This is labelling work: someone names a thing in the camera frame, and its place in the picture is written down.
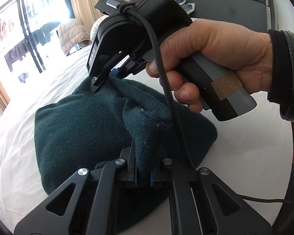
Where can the beige down jacket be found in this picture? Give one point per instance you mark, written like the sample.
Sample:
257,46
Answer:
71,34

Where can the dark green knit sweater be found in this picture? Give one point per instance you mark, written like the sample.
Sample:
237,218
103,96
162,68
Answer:
76,127

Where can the dark grey sofa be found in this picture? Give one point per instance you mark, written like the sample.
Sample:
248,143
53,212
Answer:
223,2

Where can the person's right forearm black sleeve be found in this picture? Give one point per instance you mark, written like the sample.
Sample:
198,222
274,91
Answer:
289,73

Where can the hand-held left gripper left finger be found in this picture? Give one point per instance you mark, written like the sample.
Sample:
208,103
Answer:
127,173

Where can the white bed sheet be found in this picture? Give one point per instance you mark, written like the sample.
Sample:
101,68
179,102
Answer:
27,98

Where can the dark hanging garment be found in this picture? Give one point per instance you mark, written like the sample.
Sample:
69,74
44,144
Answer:
46,31
14,55

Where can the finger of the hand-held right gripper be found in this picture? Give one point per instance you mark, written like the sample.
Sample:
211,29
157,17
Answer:
98,84
127,69

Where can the beige curtain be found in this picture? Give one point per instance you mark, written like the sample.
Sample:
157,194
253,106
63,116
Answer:
0,90
88,0

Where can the blue striped cloth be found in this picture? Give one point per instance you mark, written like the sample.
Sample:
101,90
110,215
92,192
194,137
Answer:
189,7

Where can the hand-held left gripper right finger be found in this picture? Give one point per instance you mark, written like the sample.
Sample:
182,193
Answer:
159,176

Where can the glass balcony door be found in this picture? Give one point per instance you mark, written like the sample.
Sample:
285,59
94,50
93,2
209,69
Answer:
46,5

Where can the person's right hand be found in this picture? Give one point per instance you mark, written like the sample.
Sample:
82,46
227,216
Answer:
230,51

